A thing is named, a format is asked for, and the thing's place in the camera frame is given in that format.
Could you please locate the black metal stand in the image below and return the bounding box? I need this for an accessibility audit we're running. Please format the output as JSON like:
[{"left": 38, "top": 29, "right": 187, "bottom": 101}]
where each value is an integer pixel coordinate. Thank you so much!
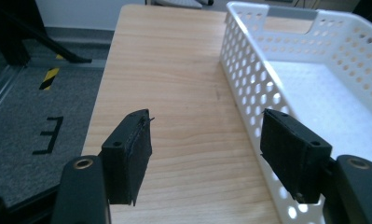
[{"left": 0, "top": 0, "right": 93, "bottom": 97}]

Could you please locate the white keyboard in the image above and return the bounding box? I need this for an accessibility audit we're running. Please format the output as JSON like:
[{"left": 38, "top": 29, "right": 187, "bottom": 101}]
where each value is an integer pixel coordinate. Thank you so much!
[{"left": 155, "top": 0, "right": 204, "bottom": 9}]

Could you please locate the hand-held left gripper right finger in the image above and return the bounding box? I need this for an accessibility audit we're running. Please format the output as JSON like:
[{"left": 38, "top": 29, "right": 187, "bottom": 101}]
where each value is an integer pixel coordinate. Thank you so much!
[{"left": 259, "top": 108, "right": 333, "bottom": 204}]

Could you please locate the white perforated plastic basket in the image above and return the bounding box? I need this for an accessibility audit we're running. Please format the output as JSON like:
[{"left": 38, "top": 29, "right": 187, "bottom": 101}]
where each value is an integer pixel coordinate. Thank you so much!
[{"left": 219, "top": 1, "right": 372, "bottom": 224}]

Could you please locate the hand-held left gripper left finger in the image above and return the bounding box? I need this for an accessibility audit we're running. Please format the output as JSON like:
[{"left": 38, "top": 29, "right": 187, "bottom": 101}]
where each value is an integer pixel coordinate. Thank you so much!
[{"left": 98, "top": 108, "right": 156, "bottom": 207}]

